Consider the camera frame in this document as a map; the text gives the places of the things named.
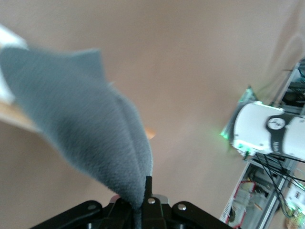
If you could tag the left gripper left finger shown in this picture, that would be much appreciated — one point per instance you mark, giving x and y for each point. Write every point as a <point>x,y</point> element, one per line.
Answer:
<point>95,217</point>

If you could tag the pink and grey towel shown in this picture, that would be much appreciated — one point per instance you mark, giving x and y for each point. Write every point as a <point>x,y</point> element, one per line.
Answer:
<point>83,119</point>

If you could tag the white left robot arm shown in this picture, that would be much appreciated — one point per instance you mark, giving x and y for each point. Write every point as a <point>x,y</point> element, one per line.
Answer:
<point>257,128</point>

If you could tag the white wooden towel rack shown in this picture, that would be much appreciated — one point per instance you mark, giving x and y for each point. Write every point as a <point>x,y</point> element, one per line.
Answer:
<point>14,114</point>

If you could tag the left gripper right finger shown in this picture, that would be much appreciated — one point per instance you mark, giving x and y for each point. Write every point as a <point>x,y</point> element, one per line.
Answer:
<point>157,214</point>

